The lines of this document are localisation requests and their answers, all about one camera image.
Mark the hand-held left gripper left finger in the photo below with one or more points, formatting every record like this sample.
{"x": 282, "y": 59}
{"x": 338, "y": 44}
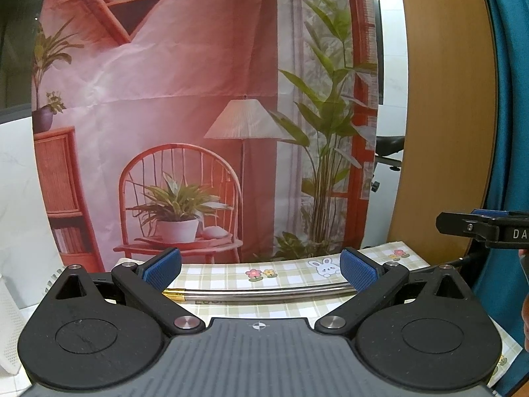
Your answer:
{"x": 163, "y": 266}

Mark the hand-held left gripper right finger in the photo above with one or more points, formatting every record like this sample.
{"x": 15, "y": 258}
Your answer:
{"x": 357, "y": 266}

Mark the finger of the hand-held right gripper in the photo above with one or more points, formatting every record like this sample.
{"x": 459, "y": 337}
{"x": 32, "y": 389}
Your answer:
{"x": 458, "y": 222}

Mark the person's right hand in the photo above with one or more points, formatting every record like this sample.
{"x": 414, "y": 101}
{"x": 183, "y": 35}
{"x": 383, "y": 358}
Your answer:
{"x": 526, "y": 318}

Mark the checkered rabbit print tablecloth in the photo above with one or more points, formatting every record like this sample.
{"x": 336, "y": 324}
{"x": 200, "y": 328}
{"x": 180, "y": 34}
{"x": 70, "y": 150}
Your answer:
{"x": 289, "y": 310}

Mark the steel pole with gold end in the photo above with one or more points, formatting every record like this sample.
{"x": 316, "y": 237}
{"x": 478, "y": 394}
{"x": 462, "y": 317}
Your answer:
{"x": 268, "y": 293}

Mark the black office chair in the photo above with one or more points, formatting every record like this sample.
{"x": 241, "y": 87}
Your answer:
{"x": 388, "y": 144}

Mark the wooden board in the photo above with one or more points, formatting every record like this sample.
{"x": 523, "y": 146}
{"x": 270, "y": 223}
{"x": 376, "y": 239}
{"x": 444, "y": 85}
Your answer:
{"x": 438, "y": 91}

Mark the teal cloth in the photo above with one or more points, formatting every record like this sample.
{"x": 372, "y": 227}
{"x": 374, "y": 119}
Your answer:
{"x": 512, "y": 91}

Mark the white mesh basket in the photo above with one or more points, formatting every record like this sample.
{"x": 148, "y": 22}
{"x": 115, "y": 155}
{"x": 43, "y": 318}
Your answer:
{"x": 12, "y": 318}

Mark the printed room scene backdrop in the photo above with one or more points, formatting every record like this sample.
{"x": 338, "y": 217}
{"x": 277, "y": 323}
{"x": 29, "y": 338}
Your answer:
{"x": 186, "y": 91}

